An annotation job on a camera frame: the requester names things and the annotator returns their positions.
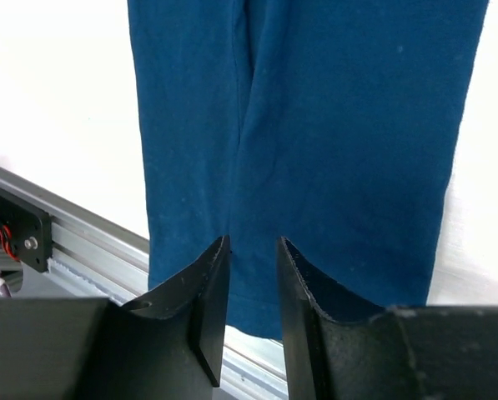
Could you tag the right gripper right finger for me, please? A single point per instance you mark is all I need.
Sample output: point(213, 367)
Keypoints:
point(338, 345)

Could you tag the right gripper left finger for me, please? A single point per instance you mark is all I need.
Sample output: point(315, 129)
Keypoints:
point(165, 344)

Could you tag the navy blue t-shirt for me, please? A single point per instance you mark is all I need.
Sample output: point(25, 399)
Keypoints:
point(330, 123)

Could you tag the aluminium mounting rail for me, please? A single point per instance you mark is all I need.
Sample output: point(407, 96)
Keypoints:
point(92, 255)

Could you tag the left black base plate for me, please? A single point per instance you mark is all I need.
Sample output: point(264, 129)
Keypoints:
point(25, 232)

